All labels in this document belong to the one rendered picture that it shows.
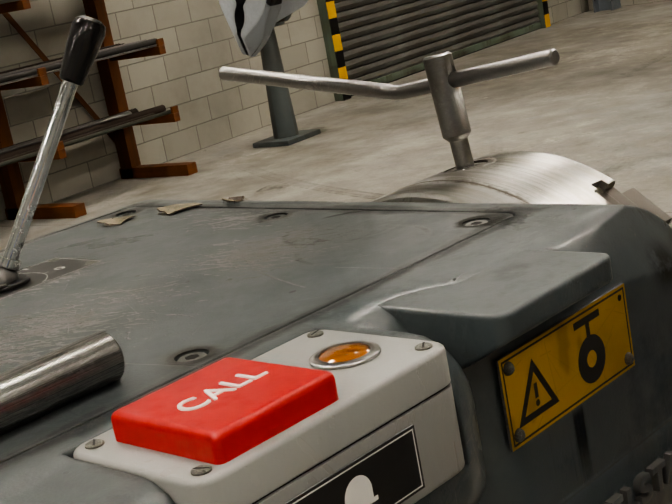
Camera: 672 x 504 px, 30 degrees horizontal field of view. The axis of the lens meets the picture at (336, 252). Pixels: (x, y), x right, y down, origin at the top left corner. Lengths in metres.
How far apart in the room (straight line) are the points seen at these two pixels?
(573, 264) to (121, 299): 0.24
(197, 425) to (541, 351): 0.21
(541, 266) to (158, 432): 0.22
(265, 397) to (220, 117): 10.01
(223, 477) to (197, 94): 9.86
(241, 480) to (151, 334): 0.18
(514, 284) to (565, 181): 0.35
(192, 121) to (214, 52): 0.64
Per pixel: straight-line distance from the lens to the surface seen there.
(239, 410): 0.43
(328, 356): 0.50
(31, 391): 0.50
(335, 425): 0.45
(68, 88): 0.76
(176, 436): 0.43
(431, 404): 0.49
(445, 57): 0.93
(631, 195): 0.96
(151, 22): 9.97
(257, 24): 0.97
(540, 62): 0.88
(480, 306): 0.54
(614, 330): 0.64
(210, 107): 10.36
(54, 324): 0.65
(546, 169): 0.92
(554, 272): 0.57
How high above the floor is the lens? 1.41
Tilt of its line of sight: 14 degrees down
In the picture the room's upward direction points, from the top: 11 degrees counter-clockwise
